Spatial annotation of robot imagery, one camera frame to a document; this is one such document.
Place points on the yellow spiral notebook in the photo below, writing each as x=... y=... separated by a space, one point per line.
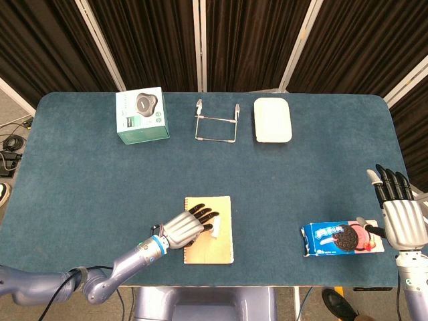
x=217 y=249

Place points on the cream lidded food container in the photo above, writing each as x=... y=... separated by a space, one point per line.
x=272 y=120

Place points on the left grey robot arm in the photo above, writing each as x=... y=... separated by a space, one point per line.
x=133 y=261

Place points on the white frame pole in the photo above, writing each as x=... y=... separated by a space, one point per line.
x=199 y=43
x=100 y=43
x=300 y=43
x=408 y=80
x=16 y=97

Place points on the green speaker product box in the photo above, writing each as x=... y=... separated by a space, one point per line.
x=133 y=113

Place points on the blue Oreo cookie box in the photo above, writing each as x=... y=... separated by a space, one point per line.
x=321 y=239

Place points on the black curtain panel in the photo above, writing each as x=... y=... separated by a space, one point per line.
x=43 y=40
x=414 y=133
x=250 y=40
x=150 y=40
x=361 y=40

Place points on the white shoe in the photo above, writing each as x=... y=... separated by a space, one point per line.
x=4 y=195

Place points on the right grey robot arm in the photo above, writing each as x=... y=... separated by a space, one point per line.
x=413 y=284

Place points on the small white eraser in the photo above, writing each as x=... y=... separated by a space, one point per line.
x=216 y=229

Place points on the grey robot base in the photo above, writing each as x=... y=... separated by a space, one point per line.
x=200 y=301

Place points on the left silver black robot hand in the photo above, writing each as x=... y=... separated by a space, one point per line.
x=180 y=230

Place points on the teal felt table cover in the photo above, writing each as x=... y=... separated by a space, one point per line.
x=100 y=184

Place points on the black leather shoe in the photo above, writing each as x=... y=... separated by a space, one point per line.
x=337 y=302

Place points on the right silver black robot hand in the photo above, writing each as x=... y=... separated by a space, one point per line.
x=403 y=220

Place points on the black power adapter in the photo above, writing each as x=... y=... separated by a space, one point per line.
x=8 y=164

